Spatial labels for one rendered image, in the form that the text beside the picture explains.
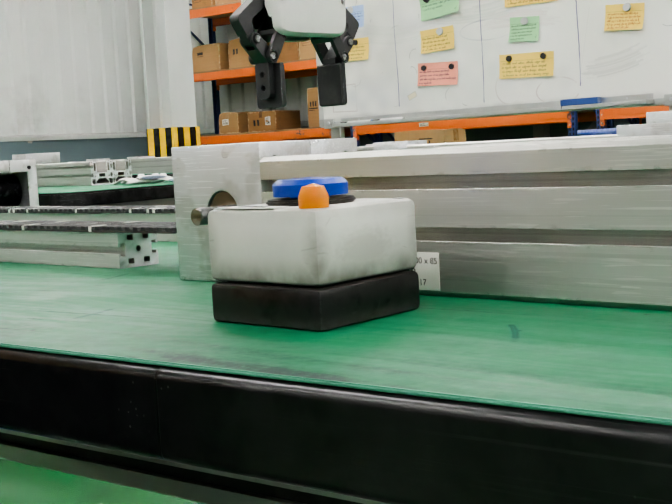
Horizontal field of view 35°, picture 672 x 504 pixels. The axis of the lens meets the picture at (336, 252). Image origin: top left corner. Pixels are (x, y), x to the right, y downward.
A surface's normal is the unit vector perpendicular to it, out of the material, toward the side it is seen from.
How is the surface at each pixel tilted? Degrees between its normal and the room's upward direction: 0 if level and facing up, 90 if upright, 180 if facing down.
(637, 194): 90
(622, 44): 90
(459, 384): 0
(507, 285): 90
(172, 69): 90
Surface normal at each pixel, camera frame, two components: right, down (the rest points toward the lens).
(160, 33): -0.61, 0.11
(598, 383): -0.05, -0.99
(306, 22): 0.75, 0.18
